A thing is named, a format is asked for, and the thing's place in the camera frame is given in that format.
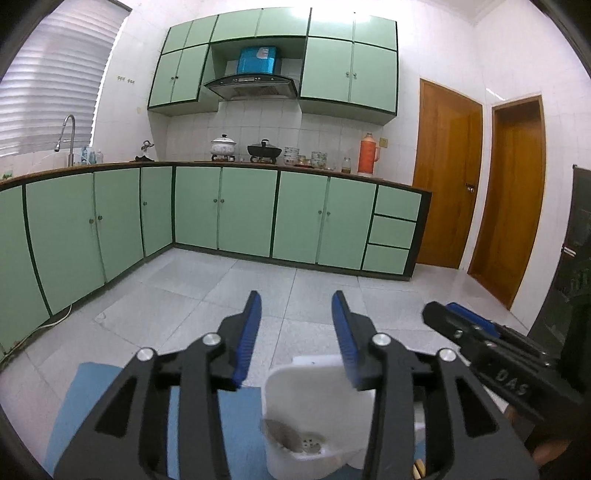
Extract white utensil holder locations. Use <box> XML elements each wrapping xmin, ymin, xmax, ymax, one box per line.
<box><xmin>261</xmin><ymin>354</ymin><xmax>426</xmax><ymax>480</ymax></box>

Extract brown wooden door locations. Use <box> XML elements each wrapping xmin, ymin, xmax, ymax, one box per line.
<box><xmin>412</xmin><ymin>78</ymin><xmax>484</xmax><ymax>270</ymax></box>
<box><xmin>467</xmin><ymin>95</ymin><xmax>547</xmax><ymax>311</ymax></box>

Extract tall green wall cabinet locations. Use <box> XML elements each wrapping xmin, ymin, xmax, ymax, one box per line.
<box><xmin>148</xmin><ymin>14</ymin><xmax>221</xmax><ymax>114</ymax></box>
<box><xmin>299</xmin><ymin>9</ymin><xmax>399</xmax><ymax>126</ymax></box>

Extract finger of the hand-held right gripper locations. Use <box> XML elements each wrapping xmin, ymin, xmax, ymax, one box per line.
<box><xmin>446</xmin><ymin>302</ymin><xmax>509</xmax><ymax>341</ymax></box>
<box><xmin>421</xmin><ymin>301</ymin><xmax>486</xmax><ymax>364</ymax></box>

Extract white cooking pot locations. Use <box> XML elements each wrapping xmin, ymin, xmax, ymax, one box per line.
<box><xmin>211</xmin><ymin>135</ymin><xmax>238</xmax><ymax>162</ymax></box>

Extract blue box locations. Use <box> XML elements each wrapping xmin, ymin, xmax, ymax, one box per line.
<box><xmin>236</xmin><ymin>45</ymin><xmax>281</xmax><ymax>75</ymax></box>

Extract orange thermos flask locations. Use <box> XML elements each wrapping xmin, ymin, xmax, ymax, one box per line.
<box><xmin>359</xmin><ymin>132</ymin><xmax>380</xmax><ymax>177</ymax></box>

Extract person's right hand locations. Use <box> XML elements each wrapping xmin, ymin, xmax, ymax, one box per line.
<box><xmin>531</xmin><ymin>438</ymin><xmax>575</xmax><ymax>468</ymax></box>

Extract white window blinds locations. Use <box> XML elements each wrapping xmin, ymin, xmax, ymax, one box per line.
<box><xmin>0</xmin><ymin>0</ymin><xmax>131</xmax><ymax>160</ymax></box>

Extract black wok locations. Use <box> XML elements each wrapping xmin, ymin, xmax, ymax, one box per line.
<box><xmin>246</xmin><ymin>139</ymin><xmax>282</xmax><ymax>163</ymax></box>

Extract black cabinet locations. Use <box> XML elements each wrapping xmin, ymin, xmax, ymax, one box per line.
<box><xmin>526</xmin><ymin>164</ymin><xmax>591</xmax><ymax>365</ymax></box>

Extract green cabinet drawer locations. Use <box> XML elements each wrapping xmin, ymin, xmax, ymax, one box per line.
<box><xmin>362</xmin><ymin>243</ymin><xmax>412</xmax><ymax>276</ymax></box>
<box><xmin>374</xmin><ymin>185</ymin><xmax>423</xmax><ymax>221</ymax></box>
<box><xmin>368</xmin><ymin>215</ymin><xmax>417</xmax><ymax>250</ymax></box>

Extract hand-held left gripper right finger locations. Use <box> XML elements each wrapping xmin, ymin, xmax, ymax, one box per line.
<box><xmin>331</xmin><ymin>290</ymin><xmax>541</xmax><ymax>480</ymax></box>

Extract blue table mat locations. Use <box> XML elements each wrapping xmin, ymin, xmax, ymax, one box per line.
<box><xmin>44</xmin><ymin>362</ymin><xmax>430</xmax><ymax>480</ymax></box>

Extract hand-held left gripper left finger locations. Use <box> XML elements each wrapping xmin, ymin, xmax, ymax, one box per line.
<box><xmin>53</xmin><ymin>290</ymin><xmax>263</xmax><ymax>480</ymax></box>

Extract black range hood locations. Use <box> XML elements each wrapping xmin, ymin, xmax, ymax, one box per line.
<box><xmin>203</xmin><ymin>74</ymin><xmax>299</xmax><ymax>102</ymax></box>

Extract floor cable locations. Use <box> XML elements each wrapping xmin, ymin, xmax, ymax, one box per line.
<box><xmin>0</xmin><ymin>302</ymin><xmax>74</xmax><ymax>357</ymax></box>

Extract green base kitchen cabinet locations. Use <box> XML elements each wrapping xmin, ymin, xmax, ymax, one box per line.
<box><xmin>0</xmin><ymin>161</ymin><xmax>432</xmax><ymax>356</ymax></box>

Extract short green wall cabinet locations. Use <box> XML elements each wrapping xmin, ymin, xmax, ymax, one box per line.
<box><xmin>210</xmin><ymin>7</ymin><xmax>310</xmax><ymax>45</ymax></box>

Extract steel kitchen faucet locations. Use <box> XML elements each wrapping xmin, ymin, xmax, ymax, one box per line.
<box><xmin>54</xmin><ymin>114</ymin><xmax>77</xmax><ymax>167</ymax></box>

